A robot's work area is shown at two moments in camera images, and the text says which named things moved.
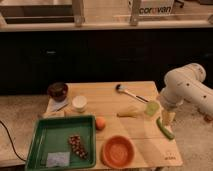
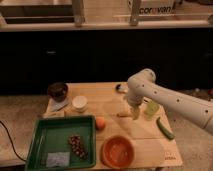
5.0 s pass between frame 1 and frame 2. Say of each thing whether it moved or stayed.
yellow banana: stayed
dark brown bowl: stayed
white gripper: moved
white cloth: stayed
